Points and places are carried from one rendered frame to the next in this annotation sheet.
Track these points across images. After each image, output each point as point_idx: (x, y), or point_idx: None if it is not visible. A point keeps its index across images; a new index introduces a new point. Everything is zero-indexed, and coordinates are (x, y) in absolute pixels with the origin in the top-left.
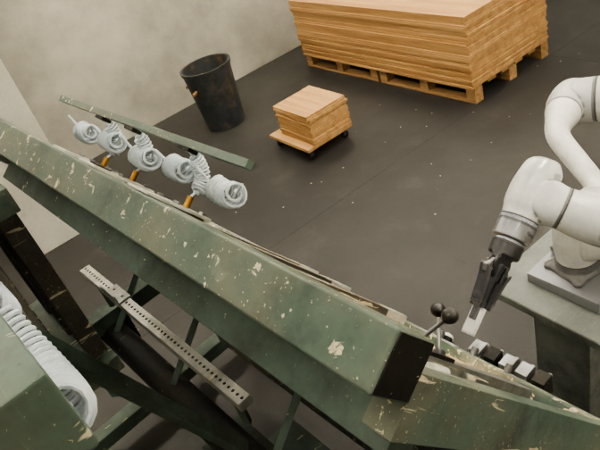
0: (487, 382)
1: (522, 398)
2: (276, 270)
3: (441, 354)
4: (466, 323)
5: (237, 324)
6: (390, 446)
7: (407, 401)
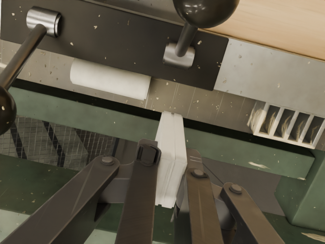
0: (309, 147)
1: (88, 243)
2: None
3: (142, 71)
4: (159, 128)
5: None
6: None
7: None
